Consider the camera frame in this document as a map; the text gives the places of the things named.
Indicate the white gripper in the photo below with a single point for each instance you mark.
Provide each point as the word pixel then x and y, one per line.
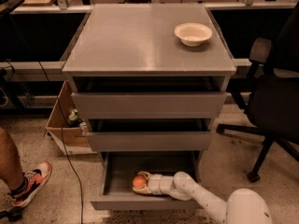
pixel 153 184

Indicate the orange fruit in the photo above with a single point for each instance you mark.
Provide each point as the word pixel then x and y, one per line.
pixel 139 182

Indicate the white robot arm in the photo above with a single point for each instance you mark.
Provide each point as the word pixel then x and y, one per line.
pixel 244 206

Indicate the grey bottom drawer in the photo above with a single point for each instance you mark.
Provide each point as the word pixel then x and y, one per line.
pixel 120 168

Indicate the grey drawer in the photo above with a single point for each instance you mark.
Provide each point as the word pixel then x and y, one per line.
pixel 120 168
pixel 111 135
pixel 147 97

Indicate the grey middle drawer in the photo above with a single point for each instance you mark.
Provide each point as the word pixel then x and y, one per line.
pixel 111 135

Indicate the grey top drawer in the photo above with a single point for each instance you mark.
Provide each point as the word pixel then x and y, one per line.
pixel 147 97

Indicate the grey drawer cabinet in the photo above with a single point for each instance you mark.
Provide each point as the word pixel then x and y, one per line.
pixel 132 40

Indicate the green white bottle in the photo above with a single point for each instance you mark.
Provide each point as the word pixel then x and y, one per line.
pixel 73 116

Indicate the cardboard box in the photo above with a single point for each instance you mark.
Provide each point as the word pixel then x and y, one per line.
pixel 70 138

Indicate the orange white sneaker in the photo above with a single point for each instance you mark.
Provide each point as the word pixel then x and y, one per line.
pixel 34 181

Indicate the black chair caster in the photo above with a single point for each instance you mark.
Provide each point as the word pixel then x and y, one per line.
pixel 12 215

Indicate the person's bare leg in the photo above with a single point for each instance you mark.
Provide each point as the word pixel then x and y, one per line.
pixel 10 166

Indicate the black office chair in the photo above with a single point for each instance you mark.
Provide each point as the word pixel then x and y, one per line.
pixel 273 105

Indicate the white paper bowl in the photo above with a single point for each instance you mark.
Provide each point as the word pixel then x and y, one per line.
pixel 193 34

